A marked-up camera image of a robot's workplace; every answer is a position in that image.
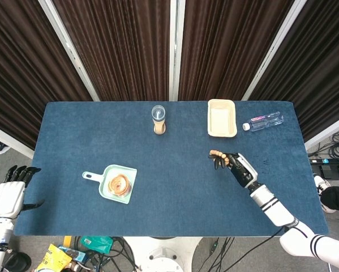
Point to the black trouser leg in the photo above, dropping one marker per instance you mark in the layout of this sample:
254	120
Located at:
337	198

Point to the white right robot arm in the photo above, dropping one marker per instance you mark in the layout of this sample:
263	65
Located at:
274	207

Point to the green plastic packet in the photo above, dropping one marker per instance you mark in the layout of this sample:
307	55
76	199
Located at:
97	244

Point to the black round floor object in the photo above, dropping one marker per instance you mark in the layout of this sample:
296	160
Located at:
17	262

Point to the brown pleated curtain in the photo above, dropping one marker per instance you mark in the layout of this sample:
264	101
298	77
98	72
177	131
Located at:
22	71
322	71
225	48
121	48

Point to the yellow snack bag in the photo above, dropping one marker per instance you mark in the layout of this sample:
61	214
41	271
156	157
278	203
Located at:
51	259

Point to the mint green dustpan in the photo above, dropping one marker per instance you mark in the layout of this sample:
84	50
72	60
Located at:
129	173

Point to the white screen frame rail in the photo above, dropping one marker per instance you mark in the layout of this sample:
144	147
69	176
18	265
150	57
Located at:
8	139
327	130

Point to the blue snack packet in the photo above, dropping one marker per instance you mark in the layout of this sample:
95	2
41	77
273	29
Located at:
76	255

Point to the white screen frame post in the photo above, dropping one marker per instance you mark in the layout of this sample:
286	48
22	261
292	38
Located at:
274	51
70	51
176	51

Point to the black power strip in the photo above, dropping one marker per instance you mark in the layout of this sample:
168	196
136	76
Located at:
330	161

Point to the seasoning bottle with blue cap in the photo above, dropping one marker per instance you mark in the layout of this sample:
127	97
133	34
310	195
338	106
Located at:
158	127

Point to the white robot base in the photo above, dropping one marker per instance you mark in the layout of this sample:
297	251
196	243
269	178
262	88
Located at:
160	255

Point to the blue tablecloth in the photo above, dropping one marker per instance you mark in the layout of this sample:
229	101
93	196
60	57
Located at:
169	184

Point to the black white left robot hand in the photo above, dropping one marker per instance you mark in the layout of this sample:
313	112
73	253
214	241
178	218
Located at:
6	198

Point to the clear tub of rubber bands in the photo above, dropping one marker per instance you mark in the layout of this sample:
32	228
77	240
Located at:
119	184

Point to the cream plastic tray container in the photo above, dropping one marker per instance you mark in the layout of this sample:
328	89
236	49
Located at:
221	119

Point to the black foot pedal unit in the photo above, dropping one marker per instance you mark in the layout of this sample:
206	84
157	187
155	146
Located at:
334	171

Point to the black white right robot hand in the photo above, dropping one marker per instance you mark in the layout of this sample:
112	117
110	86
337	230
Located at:
242	170

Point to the clear plastic water bottle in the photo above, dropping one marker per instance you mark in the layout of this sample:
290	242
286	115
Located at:
265	121

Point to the white sneaker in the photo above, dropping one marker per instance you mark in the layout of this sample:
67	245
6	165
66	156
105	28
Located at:
319	182

